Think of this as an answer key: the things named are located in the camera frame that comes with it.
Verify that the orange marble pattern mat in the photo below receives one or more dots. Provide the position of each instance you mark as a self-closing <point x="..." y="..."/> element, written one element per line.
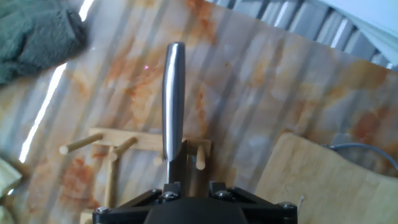
<point x="248" y="93"/>

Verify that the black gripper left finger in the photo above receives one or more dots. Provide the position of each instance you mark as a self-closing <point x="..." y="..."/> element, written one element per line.
<point x="171" y="189"/>

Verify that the light wooden block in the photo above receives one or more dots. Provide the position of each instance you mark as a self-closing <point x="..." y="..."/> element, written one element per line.
<point x="7" y="177"/>

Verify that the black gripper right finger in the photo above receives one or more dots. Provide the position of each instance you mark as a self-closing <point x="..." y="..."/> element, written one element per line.
<point x="217" y="188"/>

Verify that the steel kitchen cleaver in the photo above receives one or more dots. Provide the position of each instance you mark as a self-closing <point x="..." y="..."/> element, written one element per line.
<point x="173" y="93"/>

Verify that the wooden cutting board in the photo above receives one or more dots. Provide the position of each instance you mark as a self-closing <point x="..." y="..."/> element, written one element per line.
<point x="311" y="186"/>

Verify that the wooden peg rack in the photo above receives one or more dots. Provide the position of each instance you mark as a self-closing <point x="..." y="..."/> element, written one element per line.
<point x="146" y="141"/>

